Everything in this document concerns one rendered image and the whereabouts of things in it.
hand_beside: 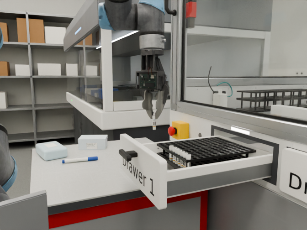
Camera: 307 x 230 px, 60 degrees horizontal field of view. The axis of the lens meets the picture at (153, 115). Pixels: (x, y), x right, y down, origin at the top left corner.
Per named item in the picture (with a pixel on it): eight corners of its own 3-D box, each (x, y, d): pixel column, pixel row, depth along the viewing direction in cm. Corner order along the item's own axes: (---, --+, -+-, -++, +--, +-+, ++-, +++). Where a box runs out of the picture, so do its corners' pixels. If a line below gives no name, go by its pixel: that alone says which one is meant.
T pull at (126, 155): (127, 162, 64) (127, 156, 64) (118, 154, 71) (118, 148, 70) (141, 160, 65) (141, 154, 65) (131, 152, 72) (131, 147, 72)
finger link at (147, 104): (137, 120, 82) (138, 90, 81) (144, 117, 88) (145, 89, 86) (147, 121, 81) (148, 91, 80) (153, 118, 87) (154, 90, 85)
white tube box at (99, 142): (78, 149, 123) (77, 138, 123) (82, 145, 132) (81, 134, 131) (105, 149, 124) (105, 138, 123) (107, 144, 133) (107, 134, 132)
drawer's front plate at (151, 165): (159, 211, 57) (159, 161, 55) (120, 168, 83) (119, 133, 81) (166, 209, 57) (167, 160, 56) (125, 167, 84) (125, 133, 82)
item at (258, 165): (163, 199, 59) (164, 173, 58) (127, 164, 82) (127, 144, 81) (292, 173, 75) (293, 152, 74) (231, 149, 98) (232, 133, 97)
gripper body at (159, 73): (134, 91, 79) (134, 49, 78) (145, 89, 87) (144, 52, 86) (159, 91, 77) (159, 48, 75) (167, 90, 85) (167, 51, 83)
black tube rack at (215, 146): (186, 185, 65) (186, 160, 64) (156, 164, 81) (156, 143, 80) (255, 172, 74) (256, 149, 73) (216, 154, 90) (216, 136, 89)
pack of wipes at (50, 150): (68, 157, 112) (67, 147, 112) (44, 161, 107) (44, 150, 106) (57, 149, 124) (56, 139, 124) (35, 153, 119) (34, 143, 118)
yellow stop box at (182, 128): (178, 141, 107) (178, 123, 106) (170, 137, 114) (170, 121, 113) (188, 140, 110) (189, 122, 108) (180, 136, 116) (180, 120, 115)
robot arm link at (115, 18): (97, -16, 74) (136, -14, 75) (100, 18, 83) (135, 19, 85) (97, 2, 69) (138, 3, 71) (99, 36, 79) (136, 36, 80)
